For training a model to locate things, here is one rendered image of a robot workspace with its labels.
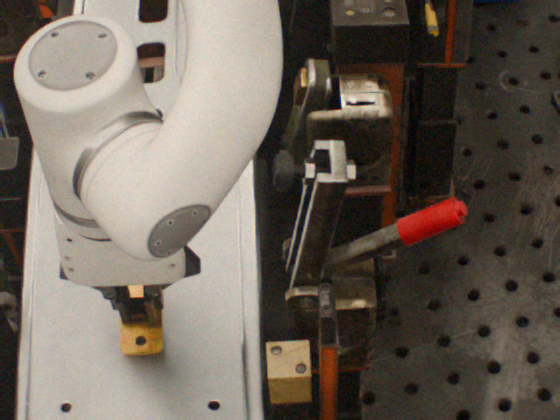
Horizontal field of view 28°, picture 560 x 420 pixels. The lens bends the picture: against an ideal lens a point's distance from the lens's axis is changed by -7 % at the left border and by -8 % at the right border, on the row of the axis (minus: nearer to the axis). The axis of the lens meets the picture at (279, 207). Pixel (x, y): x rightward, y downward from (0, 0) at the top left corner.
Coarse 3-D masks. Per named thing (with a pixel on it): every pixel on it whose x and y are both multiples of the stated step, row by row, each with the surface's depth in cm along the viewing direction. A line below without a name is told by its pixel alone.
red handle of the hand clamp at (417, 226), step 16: (432, 208) 92; (448, 208) 91; (464, 208) 91; (400, 224) 93; (416, 224) 92; (432, 224) 91; (448, 224) 91; (368, 240) 94; (384, 240) 94; (400, 240) 93; (416, 240) 93; (336, 256) 96; (352, 256) 95; (368, 256) 95; (336, 272) 97
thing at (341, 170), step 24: (336, 144) 86; (288, 168) 85; (312, 168) 85; (336, 168) 85; (360, 168) 86; (312, 192) 86; (336, 192) 85; (312, 216) 88; (336, 216) 88; (312, 240) 90; (288, 264) 99; (312, 264) 93
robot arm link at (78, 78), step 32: (64, 32) 75; (96, 32) 75; (128, 32) 75; (32, 64) 74; (64, 64) 73; (96, 64) 73; (128, 64) 74; (32, 96) 73; (64, 96) 72; (96, 96) 72; (128, 96) 75; (32, 128) 76; (64, 128) 74; (96, 128) 74; (64, 160) 76; (64, 192) 80
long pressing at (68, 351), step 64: (128, 0) 124; (256, 192) 110; (256, 256) 106; (64, 320) 103; (192, 320) 103; (256, 320) 102; (64, 384) 100; (128, 384) 100; (192, 384) 100; (256, 384) 99
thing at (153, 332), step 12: (132, 288) 103; (132, 300) 102; (132, 312) 101; (144, 312) 101; (120, 324) 101; (132, 324) 101; (144, 324) 101; (156, 324) 101; (120, 336) 101; (132, 336) 101; (144, 336) 101; (156, 336) 101; (120, 348) 100; (132, 348) 100; (144, 348) 100; (156, 348) 100
